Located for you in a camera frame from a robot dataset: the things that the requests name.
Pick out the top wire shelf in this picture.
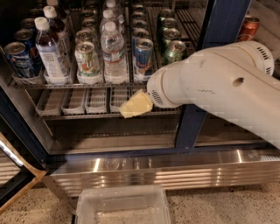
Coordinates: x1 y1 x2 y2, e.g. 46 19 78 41
13 2 204 89

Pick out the front white green soda can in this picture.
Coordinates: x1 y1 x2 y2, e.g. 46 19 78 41
74 41 101 77

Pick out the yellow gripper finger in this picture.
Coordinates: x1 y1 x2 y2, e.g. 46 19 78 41
119 89 153 118

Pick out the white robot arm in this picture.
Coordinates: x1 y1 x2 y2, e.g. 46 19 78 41
119 41 280 149

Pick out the clear plastic bin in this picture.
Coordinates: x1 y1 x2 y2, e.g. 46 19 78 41
74 185 171 224

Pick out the front blue energy drink can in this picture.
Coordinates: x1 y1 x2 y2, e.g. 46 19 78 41
135 38 153 81

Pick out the blue energy drink can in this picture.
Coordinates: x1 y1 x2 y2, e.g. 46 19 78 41
135 38 153 81
131 28 149 54

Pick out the dark drink bottle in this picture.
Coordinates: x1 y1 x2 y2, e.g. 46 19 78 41
34 17 69 78
43 5 70 56

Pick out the front blue pepsi can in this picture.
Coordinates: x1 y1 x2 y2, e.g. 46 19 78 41
4 42 35 78

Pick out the open fridge glass door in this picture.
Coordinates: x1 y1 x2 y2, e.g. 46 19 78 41
0 131 47 214

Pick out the steel fridge base grille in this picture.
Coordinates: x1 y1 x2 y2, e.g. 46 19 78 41
43 149 280 199

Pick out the blue pepsi can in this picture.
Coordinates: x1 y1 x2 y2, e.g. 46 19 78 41
4 42 35 78
13 28 42 71

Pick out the front dark drink bottle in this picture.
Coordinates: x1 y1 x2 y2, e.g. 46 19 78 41
34 17 69 78

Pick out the white green soda can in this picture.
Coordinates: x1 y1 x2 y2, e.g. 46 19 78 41
74 41 101 77
75 29 94 43

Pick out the lower wire shelf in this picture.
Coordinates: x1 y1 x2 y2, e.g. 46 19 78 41
34 84 255 121

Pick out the blue fridge door frame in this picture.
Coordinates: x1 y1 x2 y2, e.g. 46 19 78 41
175 0 251 152

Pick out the red cola can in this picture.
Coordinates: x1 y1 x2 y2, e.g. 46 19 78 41
237 17 260 42

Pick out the clear water bottle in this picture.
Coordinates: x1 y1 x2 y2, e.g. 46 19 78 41
101 21 129 84
100 9 119 32

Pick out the wire shelf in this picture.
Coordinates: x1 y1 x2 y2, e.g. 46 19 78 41
34 84 255 121
13 2 204 89

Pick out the front clear water bottle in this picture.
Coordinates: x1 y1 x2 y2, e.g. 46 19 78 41
101 21 129 84

